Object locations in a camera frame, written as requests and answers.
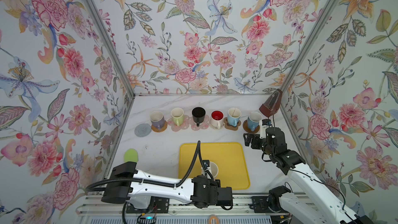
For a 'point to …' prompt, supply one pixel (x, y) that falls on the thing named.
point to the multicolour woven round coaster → (223, 125)
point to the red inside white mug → (216, 118)
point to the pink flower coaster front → (185, 125)
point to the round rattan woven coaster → (161, 129)
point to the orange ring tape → (213, 216)
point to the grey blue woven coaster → (143, 130)
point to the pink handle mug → (212, 170)
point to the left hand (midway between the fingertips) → (215, 193)
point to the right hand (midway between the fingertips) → (251, 134)
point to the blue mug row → (253, 120)
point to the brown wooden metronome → (272, 104)
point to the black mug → (198, 114)
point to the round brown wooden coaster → (245, 126)
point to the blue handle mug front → (233, 115)
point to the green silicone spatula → (130, 155)
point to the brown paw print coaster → (229, 127)
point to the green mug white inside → (178, 115)
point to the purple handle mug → (158, 120)
